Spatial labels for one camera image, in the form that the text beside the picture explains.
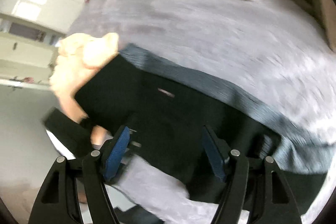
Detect black pants with patterned cuffs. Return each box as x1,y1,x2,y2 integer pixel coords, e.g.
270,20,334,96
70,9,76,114
44,44,335,213

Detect person's left hand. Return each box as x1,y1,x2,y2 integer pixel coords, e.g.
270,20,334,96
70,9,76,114
48,32,120,146

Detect grey embossed bed blanket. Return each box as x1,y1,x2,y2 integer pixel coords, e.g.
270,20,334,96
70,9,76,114
69,0,335,223

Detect white wardrobe with drawers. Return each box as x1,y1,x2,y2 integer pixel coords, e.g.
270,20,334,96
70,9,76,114
1,0,89,89

